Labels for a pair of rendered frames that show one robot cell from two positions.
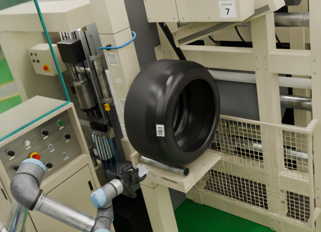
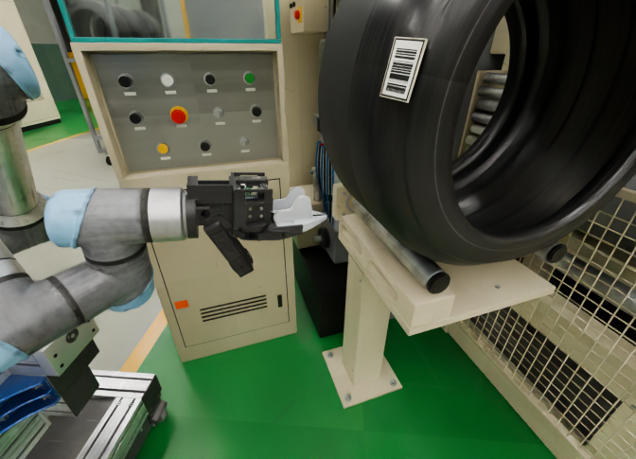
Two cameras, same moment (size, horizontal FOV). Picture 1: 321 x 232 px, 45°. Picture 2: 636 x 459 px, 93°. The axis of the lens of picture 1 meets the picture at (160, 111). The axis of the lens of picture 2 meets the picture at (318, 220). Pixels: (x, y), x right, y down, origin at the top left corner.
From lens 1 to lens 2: 157 cm
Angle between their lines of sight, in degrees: 24
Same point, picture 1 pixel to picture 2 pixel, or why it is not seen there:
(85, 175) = not seen: hidden behind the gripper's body
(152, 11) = not seen: outside the picture
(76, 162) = (257, 165)
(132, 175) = (238, 203)
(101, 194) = (64, 206)
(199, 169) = (479, 292)
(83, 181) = not seen: hidden behind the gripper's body
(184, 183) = (415, 312)
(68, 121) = (269, 84)
